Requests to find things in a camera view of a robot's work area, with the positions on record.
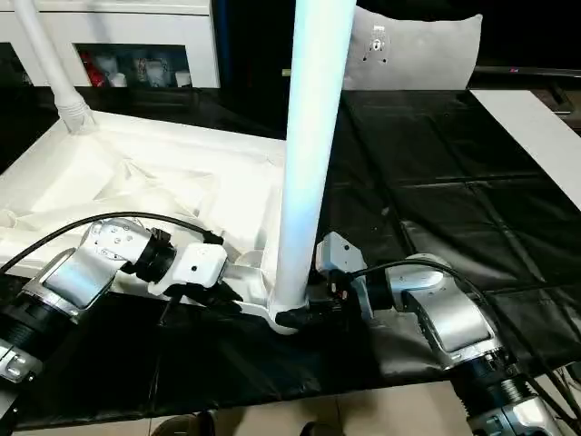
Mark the white plastic table top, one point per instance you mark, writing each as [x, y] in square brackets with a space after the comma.
[159, 159]

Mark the white plastic table leg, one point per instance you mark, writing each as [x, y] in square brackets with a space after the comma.
[50, 68]
[313, 136]

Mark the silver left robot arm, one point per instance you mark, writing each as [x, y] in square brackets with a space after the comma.
[77, 277]

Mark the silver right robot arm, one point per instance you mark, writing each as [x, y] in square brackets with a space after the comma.
[454, 318]

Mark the black robot right foot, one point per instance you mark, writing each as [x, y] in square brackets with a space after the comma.
[309, 429]

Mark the black robot foot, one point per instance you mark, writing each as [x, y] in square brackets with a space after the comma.
[186, 424]
[309, 429]

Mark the black robot left foot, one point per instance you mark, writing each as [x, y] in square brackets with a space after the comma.
[186, 424]

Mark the black work mat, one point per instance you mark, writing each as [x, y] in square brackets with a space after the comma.
[431, 181]

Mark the small white jar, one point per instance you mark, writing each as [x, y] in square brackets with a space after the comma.
[181, 79]

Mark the red packet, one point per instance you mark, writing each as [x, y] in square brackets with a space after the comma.
[92, 70]

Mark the black sofa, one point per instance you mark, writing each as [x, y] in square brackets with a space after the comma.
[254, 45]

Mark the grey cushion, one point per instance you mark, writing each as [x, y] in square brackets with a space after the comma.
[422, 54]

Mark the white flat board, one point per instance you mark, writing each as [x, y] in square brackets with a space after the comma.
[535, 131]

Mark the white sideboard cabinet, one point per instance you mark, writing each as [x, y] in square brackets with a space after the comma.
[159, 27]

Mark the dark low tv bench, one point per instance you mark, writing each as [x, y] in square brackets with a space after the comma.
[544, 84]

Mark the black television with red logo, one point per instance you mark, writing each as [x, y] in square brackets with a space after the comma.
[535, 71]

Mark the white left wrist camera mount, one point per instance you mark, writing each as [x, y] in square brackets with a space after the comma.
[199, 263]

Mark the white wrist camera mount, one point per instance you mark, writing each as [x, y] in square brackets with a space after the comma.
[340, 250]
[199, 263]

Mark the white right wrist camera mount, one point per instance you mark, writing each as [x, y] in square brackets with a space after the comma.
[340, 250]

